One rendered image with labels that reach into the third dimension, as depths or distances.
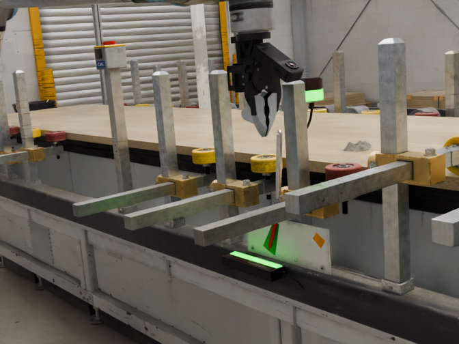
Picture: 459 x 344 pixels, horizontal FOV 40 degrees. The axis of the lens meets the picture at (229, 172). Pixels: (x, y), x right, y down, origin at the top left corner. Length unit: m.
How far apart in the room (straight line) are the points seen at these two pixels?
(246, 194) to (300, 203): 0.56
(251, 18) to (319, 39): 10.36
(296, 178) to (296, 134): 0.10
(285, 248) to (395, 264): 0.29
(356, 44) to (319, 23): 0.97
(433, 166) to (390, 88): 0.16
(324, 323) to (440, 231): 0.70
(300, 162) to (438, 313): 0.42
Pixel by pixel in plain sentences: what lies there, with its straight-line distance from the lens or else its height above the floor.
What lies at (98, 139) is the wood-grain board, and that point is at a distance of 2.40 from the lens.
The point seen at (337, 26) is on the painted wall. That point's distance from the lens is 11.28.
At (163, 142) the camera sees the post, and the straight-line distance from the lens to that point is 1.72.
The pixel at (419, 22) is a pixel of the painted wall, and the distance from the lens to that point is 10.14.
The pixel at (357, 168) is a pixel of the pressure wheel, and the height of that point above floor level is 0.91.
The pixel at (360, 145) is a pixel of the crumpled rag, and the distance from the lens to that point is 1.62.
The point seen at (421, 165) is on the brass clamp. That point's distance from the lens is 1.13.
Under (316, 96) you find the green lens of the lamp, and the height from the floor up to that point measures 1.07.
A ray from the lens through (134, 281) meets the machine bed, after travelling 2.59.
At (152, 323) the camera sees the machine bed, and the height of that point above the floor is 0.17.
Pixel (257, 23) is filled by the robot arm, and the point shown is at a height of 1.23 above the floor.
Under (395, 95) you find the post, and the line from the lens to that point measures 1.16.
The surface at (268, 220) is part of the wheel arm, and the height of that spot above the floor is 0.84.
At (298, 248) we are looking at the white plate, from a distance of 1.38.
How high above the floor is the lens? 1.18
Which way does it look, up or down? 11 degrees down
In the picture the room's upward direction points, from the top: 4 degrees counter-clockwise
